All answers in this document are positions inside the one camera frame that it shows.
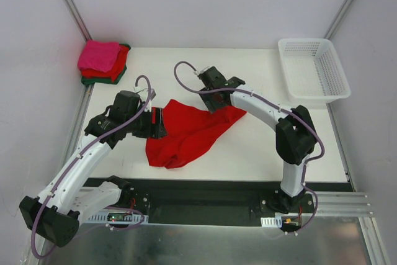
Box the right grey cable duct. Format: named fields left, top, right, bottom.
left=261, top=217, right=282, bottom=228

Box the grey cable duct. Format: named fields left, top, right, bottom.
left=261, top=217, right=282, bottom=228
left=84, top=211, right=148, bottom=225

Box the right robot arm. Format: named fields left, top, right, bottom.
left=197, top=66, right=317, bottom=214

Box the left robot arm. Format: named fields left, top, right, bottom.
left=19, top=90, right=166, bottom=248

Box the folded red t shirt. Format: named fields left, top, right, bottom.
left=81, top=44, right=131, bottom=83

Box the red t shirt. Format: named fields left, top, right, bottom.
left=145, top=99, right=246, bottom=169
left=81, top=44, right=131, bottom=83

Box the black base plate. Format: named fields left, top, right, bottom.
left=94, top=176, right=315, bottom=225

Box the white plastic basket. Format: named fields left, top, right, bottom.
left=278, top=38, right=351, bottom=106

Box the folded green t shirt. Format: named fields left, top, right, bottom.
left=81, top=42, right=132, bottom=86

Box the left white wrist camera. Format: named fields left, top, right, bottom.
left=133, top=86, right=156, bottom=112

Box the folded pink t shirt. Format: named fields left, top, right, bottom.
left=77, top=40, right=120, bottom=73

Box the left grey cable duct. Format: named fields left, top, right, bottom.
left=84, top=211, right=148, bottom=225

